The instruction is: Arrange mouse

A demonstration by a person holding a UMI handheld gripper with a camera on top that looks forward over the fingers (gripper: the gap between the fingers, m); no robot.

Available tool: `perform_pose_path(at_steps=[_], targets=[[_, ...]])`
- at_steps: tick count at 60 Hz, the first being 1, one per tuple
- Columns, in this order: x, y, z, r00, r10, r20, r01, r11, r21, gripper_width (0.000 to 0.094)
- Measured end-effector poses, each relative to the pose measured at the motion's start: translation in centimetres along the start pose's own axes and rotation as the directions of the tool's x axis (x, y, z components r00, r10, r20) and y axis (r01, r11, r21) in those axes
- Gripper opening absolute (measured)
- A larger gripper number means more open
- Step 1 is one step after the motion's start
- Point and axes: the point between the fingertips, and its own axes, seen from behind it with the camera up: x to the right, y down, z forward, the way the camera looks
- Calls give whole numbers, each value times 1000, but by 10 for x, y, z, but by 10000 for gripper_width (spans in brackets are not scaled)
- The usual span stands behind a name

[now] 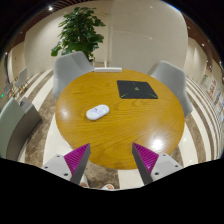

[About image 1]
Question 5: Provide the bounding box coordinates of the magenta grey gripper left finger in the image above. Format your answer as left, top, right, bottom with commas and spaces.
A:
42, 144, 91, 184

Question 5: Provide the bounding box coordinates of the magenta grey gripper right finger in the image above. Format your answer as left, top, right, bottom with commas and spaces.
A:
132, 143, 182, 185

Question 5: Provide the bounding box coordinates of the white computer mouse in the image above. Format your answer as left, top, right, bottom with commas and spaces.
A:
86, 104, 110, 121

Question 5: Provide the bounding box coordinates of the black green mouse pad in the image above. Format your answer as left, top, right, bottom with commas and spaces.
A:
117, 80, 158, 99

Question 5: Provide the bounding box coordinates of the round wooden table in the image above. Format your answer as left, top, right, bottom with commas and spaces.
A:
55, 69, 185, 169

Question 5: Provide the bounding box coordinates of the grey sofa chair left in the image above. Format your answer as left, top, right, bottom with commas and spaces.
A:
0, 97, 42, 161

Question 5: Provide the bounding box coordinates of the grey chair right back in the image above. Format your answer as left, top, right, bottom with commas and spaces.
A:
148, 60, 193, 118

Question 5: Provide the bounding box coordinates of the grey chair left back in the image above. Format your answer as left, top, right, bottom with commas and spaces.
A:
52, 51, 94, 99

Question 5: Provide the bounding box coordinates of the white bench behind table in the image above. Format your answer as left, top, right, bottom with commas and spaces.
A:
94, 67, 122, 73

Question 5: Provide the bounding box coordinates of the grey chair far left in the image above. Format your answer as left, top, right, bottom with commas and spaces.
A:
14, 68, 28, 89

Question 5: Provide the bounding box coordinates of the green potted plant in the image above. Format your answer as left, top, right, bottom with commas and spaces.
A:
51, 7, 105, 62

